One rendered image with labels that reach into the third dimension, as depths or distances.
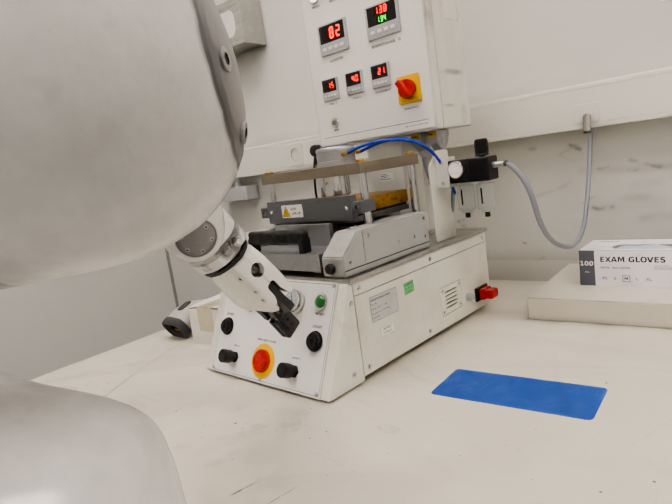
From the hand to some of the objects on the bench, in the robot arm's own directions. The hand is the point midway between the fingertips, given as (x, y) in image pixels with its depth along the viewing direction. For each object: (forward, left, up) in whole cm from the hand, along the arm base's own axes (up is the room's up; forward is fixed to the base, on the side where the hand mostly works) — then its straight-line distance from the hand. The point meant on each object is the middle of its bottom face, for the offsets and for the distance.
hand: (284, 322), depth 83 cm
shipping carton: (+21, +44, -10) cm, 49 cm away
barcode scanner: (+20, +57, -9) cm, 61 cm away
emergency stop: (+2, +13, -10) cm, 16 cm away
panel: (+1, +13, -12) cm, 17 cm away
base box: (+29, +11, -13) cm, 33 cm away
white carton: (+67, -33, -11) cm, 76 cm away
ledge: (+68, -56, -17) cm, 90 cm away
